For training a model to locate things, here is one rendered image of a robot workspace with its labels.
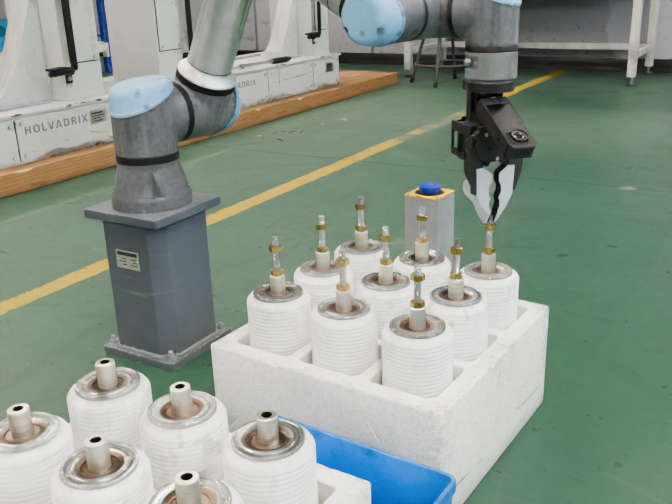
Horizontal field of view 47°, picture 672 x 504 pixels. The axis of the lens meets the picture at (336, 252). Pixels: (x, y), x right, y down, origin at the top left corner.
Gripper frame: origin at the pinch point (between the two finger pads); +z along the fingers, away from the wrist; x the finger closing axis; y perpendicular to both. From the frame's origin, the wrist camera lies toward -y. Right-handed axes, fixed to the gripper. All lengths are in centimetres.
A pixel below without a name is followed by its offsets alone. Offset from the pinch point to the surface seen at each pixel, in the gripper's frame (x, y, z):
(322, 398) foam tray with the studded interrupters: 31.3, -9.6, 19.7
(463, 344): 10.4, -11.1, 14.8
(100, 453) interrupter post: 61, -31, 7
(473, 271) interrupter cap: 2.4, 0.8, 9.1
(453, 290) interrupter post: 10.2, -7.2, 8.0
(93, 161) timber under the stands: 52, 216, 31
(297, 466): 43, -36, 10
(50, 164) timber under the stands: 67, 203, 28
